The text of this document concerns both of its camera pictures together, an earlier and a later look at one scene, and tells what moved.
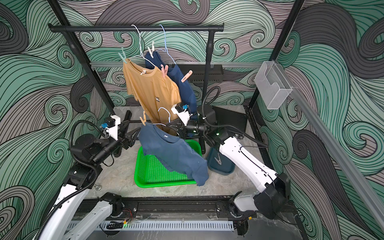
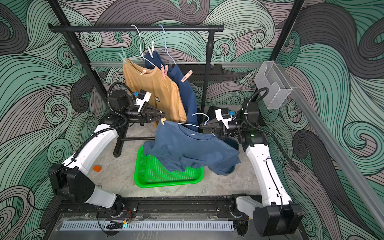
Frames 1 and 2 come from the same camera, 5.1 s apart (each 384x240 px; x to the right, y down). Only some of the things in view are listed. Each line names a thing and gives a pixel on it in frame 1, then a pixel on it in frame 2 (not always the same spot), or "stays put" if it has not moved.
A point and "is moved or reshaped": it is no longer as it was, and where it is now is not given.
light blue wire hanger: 169,118 is moved or reshaped
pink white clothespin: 187,76 stays put
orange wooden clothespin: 143,121 is moved or reshaped
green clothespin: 124,57 stays put
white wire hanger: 140,50 stays put
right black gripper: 183,131 to 216,128
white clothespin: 153,50 stays put
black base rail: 179,208 stays put
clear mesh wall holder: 272,84 stays put
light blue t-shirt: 176,153 is moved or reshaped
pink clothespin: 164,70 stays put
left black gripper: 127,141 to 147,115
